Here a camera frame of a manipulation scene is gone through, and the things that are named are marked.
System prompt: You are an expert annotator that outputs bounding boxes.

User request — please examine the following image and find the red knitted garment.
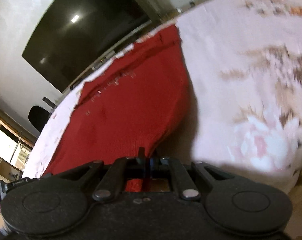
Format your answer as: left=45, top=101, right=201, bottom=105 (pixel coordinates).
left=42, top=24, right=192, bottom=193

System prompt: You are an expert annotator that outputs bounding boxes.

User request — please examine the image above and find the left gripper black part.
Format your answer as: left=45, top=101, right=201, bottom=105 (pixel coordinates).
left=0, top=176, right=53, bottom=202

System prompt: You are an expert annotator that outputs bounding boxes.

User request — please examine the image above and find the black remote control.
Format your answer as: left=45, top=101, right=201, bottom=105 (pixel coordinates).
left=43, top=96, right=57, bottom=109

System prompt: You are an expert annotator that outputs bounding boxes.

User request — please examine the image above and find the white floral bed sheet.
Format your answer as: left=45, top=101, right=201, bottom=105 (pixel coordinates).
left=22, top=0, right=302, bottom=194

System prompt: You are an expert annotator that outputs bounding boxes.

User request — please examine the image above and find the black curved television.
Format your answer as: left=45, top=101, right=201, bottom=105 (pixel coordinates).
left=22, top=0, right=149, bottom=92

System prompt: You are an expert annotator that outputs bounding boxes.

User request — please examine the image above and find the wooden tv stand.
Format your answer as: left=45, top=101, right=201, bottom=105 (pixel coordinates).
left=62, top=0, right=209, bottom=95

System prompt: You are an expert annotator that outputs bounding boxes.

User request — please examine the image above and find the wooden window frame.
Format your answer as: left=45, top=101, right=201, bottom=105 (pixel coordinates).
left=0, top=108, right=37, bottom=148

